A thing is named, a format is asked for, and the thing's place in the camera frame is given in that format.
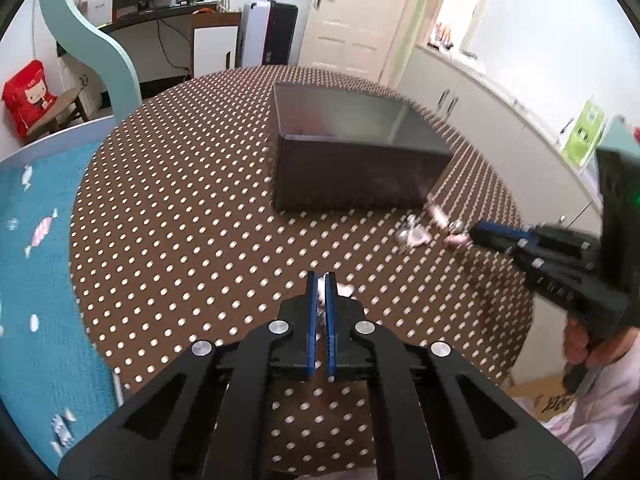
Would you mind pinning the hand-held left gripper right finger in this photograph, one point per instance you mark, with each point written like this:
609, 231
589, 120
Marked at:
331, 320

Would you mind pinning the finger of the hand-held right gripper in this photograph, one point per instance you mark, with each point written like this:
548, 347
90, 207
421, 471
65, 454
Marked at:
505, 232
550, 275

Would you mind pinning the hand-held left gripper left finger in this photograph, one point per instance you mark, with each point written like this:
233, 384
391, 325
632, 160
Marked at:
311, 320

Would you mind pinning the pink cat charm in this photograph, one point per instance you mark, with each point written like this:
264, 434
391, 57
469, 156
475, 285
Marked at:
344, 290

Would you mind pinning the pink candy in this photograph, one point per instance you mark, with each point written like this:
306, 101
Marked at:
452, 234

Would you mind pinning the silver candy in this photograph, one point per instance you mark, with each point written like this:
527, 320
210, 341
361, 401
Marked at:
412, 236

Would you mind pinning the metal tin box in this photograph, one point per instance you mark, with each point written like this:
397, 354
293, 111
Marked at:
350, 170

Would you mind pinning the person's right hand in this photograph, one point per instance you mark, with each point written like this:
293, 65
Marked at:
585, 350

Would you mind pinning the green packet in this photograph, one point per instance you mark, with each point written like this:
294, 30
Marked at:
582, 135

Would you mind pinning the white sideboard cabinet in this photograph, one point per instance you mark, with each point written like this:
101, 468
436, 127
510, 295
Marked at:
500, 125

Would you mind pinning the cardboard box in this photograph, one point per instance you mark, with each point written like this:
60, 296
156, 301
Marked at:
530, 395

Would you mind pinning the round polka-dot table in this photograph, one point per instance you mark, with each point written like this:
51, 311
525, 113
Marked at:
200, 235

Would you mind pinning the sheer green curtain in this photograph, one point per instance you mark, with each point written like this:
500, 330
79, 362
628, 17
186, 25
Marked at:
415, 25

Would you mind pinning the cream panel door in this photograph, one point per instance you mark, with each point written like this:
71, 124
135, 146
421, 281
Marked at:
350, 35

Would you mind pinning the blue candy print bed mat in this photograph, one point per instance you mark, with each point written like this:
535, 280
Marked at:
40, 285

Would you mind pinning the white under-desk cabinet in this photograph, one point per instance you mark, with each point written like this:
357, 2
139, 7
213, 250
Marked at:
215, 50

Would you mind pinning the dark suitcase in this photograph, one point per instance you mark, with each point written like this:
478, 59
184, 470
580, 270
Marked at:
280, 35

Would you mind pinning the white suitcase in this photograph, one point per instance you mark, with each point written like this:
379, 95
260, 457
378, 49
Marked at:
255, 35

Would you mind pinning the wooden chair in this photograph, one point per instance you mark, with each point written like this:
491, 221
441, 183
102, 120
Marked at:
67, 97

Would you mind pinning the dark desk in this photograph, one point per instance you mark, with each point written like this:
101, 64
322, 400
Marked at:
150, 15

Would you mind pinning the red cushion on stool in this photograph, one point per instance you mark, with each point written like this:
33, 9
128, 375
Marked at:
30, 95

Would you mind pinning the teal bed frame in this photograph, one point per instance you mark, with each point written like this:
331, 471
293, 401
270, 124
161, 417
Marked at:
110, 60

